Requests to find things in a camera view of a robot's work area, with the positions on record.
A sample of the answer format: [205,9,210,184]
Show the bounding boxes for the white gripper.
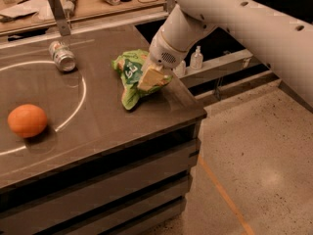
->
[137,30,188,91]

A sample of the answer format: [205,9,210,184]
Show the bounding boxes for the green rice chip bag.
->
[112,49,172,111]

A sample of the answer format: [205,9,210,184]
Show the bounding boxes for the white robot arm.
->
[144,0,313,106]

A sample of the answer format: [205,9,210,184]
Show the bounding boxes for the silver 7up can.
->
[49,41,76,71]

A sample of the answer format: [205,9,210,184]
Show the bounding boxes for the clear sanitizer bottle left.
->
[173,61,186,77]

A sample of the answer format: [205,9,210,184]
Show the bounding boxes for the clear sanitizer bottle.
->
[190,46,203,70]
[173,61,186,77]

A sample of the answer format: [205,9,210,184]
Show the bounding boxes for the clear sanitizer bottle right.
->
[190,46,203,70]

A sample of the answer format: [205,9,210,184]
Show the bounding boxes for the grey drawer cabinet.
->
[0,123,201,235]

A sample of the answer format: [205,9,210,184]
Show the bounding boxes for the white papers on desk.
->
[0,0,52,22]

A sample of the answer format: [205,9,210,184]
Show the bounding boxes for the orange fruit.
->
[7,104,48,138]

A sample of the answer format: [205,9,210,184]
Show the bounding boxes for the grey metal bracket left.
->
[48,0,70,36]

